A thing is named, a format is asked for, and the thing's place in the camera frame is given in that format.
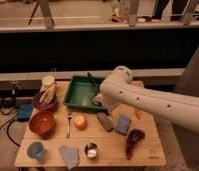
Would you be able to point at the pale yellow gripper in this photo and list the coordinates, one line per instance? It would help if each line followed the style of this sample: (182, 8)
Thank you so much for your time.
(108, 103)

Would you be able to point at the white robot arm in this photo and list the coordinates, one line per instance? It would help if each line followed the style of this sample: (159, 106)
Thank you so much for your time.
(117, 88)

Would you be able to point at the black ladle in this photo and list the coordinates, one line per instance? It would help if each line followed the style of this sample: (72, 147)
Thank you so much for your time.
(96, 87)

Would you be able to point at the green plastic tray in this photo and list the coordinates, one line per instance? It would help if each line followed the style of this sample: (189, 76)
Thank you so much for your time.
(80, 93)

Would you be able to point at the silver fork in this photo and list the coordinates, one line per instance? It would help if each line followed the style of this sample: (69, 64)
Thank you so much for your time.
(69, 117)

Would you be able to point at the blue sponge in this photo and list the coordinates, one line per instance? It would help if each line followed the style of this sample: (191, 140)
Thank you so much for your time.
(123, 124)

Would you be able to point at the red chili pepper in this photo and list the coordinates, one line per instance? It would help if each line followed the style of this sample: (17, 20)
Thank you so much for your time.
(137, 113)

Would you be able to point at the dark grape bunch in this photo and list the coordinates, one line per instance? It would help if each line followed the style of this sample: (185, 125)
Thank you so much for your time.
(134, 137)

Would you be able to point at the banana bunch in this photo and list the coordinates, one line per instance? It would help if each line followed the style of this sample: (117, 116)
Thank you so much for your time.
(48, 92)

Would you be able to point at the small steel cup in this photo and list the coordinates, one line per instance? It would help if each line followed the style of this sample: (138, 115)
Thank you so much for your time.
(91, 150)

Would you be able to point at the purple bowl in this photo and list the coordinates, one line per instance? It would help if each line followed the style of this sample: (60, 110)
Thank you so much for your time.
(42, 105)

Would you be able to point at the orange red bowl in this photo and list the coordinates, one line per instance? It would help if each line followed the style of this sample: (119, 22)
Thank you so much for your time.
(42, 123)

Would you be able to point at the grey blue cloth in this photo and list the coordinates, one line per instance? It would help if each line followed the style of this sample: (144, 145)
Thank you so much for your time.
(70, 156)

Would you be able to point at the blue box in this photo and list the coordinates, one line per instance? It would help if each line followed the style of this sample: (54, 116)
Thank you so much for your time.
(24, 112)

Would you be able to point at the light blue cup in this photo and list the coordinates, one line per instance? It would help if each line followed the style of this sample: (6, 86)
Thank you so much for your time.
(36, 151)

